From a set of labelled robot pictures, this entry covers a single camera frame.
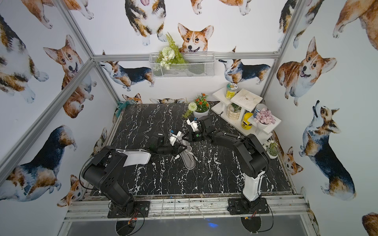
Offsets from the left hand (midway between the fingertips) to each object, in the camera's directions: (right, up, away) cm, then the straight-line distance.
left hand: (185, 143), depth 89 cm
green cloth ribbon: (-55, +25, +31) cm, 68 cm away
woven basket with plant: (+34, +20, +18) cm, 43 cm away
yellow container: (+39, +11, +10) cm, 42 cm away
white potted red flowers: (+9, +23, +12) cm, 27 cm away
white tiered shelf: (+39, +26, +3) cm, 47 cm away
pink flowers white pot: (+43, +15, -10) cm, 47 cm away
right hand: (0, +7, -1) cm, 7 cm away
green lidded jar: (+30, +34, +8) cm, 46 cm away
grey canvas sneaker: (+2, -8, -1) cm, 8 cm away
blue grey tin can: (+43, +21, -3) cm, 48 cm away
